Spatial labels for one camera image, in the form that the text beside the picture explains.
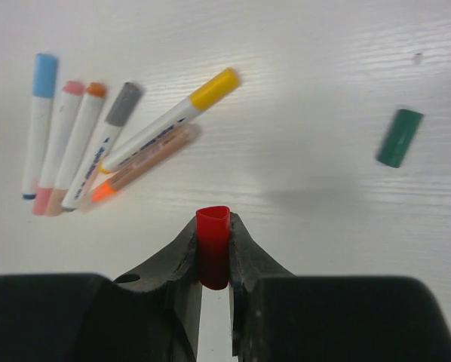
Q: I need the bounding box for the grey capped marker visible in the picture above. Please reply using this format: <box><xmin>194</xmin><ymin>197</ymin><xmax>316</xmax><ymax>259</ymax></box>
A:
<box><xmin>60</xmin><ymin>81</ymin><xmax>144</xmax><ymax>212</ymax></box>

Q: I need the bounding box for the red pen cap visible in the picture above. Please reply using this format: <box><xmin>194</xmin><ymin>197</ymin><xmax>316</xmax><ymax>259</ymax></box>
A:
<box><xmin>196</xmin><ymin>206</ymin><xmax>231</xmax><ymax>290</ymax></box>

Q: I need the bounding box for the blue capped marker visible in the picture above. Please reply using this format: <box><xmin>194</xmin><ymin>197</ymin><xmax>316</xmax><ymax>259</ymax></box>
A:
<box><xmin>21</xmin><ymin>53</ymin><xmax>58</xmax><ymax>200</ymax></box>

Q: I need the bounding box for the yellow capped marker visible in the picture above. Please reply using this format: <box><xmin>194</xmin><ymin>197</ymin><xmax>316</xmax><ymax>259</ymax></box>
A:
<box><xmin>100</xmin><ymin>68</ymin><xmax>241</xmax><ymax>174</ymax></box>

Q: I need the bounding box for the pink capped marker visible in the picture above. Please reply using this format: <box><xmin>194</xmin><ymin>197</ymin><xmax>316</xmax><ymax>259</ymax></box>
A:
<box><xmin>32</xmin><ymin>81</ymin><xmax>84</xmax><ymax>216</ymax></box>

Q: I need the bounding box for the dark green pen cap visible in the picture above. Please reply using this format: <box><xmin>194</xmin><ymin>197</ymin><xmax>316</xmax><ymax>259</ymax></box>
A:
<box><xmin>376</xmin><ymin>109</ymin><xmax>424</xmax><ymax>168</ymax></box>

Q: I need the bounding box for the tan orange tipped marker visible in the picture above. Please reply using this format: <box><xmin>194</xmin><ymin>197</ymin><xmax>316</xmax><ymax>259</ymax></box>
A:
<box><xmin>89</xmin><ymin>124</ymin><xmax>201</xmax><ymax>204</ymax></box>

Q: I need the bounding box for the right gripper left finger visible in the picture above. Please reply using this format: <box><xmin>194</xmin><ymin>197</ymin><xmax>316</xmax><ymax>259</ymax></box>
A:
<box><xmin>0</xmin><ymin>221</ymin><xmax>202</xmax><ymax>361</ymax></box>

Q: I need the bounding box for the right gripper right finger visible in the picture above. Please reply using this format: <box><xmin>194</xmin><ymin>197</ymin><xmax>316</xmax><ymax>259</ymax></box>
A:
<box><xmin>229</xmin><ymin>213</ymin><xmax>451</xmax><ymax>361</ymax></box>

